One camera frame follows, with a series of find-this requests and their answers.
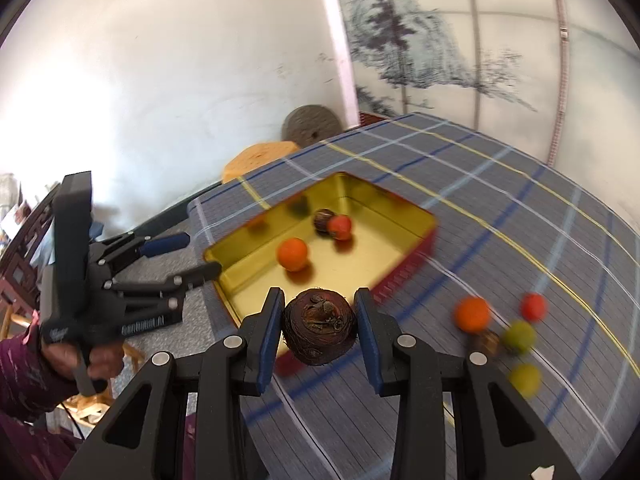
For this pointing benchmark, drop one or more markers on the dark wooden chair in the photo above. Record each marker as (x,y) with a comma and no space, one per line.
(20,270)

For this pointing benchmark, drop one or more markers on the dark brown round fruit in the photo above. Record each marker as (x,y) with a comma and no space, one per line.
(320,335)
(487,344)
(322,220)

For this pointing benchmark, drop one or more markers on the painted folding screen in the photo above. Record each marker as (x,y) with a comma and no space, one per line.
(450,10)

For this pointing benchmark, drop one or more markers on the light wooden chair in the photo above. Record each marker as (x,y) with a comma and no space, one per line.
(95,410)

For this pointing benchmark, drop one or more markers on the green round fruit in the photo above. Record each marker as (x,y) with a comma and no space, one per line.
(525,380)
(519,337)

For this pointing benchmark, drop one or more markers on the person's purple clothing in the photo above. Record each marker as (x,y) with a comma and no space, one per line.
(30,450)

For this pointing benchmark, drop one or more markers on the round grey millstone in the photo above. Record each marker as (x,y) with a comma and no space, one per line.
(305,122)

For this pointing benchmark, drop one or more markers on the gold rectangular tin box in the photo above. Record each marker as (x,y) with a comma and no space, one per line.
(350,260)

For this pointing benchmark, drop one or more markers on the person's left hand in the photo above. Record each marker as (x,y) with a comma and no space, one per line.
(107,360)

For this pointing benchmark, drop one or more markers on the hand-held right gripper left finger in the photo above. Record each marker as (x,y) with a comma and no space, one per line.
(267,340)

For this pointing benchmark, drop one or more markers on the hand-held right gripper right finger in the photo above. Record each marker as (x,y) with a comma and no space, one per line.
(370,345)

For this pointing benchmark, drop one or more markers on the person's left forearm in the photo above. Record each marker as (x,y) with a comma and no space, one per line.
(25,380)

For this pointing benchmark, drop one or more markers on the orange round fruit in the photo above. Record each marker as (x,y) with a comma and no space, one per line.
(471,314)
(293,255)

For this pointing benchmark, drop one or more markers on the red round fruit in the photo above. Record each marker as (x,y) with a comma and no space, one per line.
(534,306)
(342,227)

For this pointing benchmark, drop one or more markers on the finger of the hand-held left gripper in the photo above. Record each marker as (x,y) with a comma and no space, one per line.
(205,271)
(165,244)

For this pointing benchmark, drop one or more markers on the yellow wooden stool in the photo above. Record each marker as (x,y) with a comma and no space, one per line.
(255,160)

